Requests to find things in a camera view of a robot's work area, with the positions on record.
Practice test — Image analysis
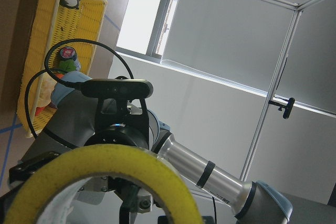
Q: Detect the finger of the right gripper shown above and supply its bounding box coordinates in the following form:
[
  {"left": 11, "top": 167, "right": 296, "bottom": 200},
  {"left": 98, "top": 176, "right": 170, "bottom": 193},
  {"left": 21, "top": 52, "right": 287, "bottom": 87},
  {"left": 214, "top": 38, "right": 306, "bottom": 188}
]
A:
[{"left": 9, "top": 151, "right": 59, "bottom": 182}]

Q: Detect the yellow tape roll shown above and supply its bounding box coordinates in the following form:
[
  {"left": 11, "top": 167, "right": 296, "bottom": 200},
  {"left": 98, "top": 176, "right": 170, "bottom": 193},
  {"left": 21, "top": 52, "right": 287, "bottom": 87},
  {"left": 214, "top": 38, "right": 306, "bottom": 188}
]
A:
[{"left": 4, "top": 144, "right": 203, "bottom": 223}]

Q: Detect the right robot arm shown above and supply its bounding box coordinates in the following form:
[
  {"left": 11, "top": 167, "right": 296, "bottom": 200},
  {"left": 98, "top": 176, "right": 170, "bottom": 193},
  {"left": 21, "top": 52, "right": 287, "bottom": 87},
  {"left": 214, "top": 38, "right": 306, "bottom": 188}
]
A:
[{"left": 2, "top": 71, "right": 292, "bottom": 223}]

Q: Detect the yellow woven basket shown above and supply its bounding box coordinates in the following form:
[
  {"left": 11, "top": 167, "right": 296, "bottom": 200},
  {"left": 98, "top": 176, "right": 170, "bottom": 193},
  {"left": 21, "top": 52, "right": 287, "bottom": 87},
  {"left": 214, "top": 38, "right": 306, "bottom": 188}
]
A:
[{"left": 17, "top": 0, "right": 107, "bottom": 137}]

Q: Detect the toy croissant bread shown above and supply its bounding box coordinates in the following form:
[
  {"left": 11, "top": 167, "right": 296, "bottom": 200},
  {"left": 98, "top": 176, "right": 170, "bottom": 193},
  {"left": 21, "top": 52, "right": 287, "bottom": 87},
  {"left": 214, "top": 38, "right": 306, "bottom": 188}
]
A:
[{"left": 37, "top": 73, "right": 57, "bottom": 108}]

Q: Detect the orange toy carrot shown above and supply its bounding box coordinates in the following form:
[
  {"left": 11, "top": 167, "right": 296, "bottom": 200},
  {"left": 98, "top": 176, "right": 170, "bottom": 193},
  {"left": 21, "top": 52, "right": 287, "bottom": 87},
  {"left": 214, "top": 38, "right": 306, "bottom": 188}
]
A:
[{"left": 35, "top": 60, "right": 77, "bottom": 116}]

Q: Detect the toy panda figure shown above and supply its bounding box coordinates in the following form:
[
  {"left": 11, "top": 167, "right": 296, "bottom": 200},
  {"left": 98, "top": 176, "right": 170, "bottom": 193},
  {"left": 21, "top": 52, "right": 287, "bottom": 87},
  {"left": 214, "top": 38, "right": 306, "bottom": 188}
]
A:
[{"left": 59, "top": 0, "right": 80, "bottom": 9}]

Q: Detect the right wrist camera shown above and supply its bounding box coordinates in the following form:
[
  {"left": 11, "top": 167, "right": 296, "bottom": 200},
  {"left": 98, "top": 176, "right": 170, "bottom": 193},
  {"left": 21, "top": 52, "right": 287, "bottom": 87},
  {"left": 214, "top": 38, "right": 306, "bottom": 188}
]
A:
[{"left": 80, "top": 79, "right": 153, "bottom": 100}]

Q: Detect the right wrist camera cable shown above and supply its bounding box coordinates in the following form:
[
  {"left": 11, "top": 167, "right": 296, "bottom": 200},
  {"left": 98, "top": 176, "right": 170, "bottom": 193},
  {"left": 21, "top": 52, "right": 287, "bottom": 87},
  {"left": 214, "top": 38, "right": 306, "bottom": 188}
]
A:
[{"left": 25, "top": 38, "right": 134, "bottom": 140}]

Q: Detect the black side camera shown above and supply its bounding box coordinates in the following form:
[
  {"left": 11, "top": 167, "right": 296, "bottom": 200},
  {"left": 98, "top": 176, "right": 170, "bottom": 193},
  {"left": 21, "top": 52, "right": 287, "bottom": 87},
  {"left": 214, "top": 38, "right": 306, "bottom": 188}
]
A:
[{"left": 268, "top": 98, "right": 295, "bottom": 119}]

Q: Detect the aluminium frame post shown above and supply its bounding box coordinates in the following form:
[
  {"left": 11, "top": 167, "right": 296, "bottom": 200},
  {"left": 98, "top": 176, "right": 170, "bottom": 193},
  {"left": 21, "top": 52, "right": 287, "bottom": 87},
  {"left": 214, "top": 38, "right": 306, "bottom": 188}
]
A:
[{"left": 240, "top": 0, "right": 325, "bottom": 181}]

